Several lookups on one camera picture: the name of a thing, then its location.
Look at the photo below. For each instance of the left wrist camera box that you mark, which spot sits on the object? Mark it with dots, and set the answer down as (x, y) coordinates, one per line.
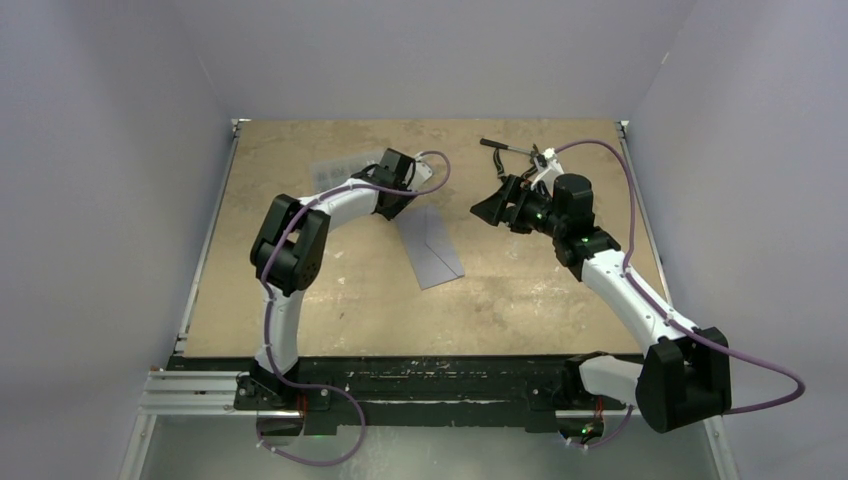
(422, 172)

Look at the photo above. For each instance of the black handled hammer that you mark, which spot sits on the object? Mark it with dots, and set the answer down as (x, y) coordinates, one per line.
(502, 146)

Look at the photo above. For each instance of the black aluminium base frame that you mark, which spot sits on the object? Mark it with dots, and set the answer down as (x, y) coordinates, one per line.
(514, 391)

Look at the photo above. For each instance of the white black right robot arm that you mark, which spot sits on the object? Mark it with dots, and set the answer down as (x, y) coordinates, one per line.
(636, 311)

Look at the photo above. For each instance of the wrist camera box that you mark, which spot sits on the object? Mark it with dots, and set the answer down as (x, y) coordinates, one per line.
(422, 172)
(548, 169)

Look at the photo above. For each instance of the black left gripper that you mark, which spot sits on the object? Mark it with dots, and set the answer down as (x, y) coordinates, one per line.
(390, 213)

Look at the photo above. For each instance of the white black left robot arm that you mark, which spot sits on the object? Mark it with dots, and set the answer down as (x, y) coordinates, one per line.
(289, 249)

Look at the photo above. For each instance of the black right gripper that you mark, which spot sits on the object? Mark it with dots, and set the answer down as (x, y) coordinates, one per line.
(493, 208)

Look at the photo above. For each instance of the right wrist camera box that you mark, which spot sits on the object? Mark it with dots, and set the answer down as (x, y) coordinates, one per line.
(548, 169)

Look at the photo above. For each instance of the black handled pliers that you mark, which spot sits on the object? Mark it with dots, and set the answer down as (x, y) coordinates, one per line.
(499, 166)

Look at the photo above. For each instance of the clear plastic screw box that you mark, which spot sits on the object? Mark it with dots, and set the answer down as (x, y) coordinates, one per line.
(329, 174)

